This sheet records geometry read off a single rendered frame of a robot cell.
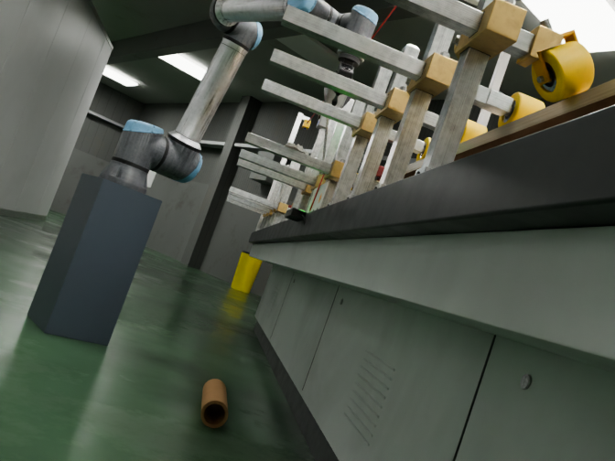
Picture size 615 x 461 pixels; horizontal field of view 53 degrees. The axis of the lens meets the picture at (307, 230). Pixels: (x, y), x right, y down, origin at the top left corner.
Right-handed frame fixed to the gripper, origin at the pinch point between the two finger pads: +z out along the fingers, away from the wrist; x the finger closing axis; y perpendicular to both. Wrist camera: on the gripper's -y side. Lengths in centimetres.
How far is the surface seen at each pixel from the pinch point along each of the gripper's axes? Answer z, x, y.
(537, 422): 57, -27, -116
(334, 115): 7.8, 2.2, -31.5
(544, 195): 36, -3, -145
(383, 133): 13, -7, -53
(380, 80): -7.0, -6.9, -27.6
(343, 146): 8.6, -7.2, -2.8
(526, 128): 13, -22, -93
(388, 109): 9, -5, -59
